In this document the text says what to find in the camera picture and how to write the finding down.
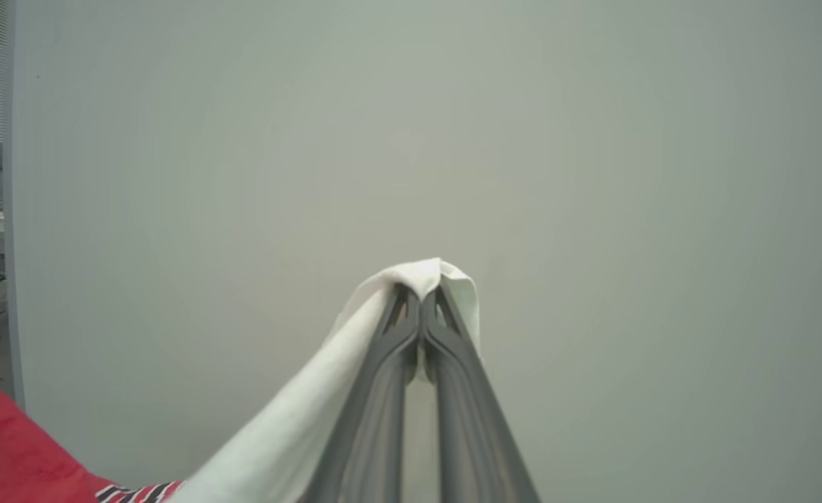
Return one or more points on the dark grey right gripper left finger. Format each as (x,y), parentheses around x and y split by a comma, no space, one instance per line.
(376,419)

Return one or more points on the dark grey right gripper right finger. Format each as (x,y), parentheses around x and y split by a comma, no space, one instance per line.
(473,433)

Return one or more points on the red and white garment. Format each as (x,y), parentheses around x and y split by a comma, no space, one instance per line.
(299,419)

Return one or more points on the white backdrop panel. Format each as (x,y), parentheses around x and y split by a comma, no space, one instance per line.
(592,209)

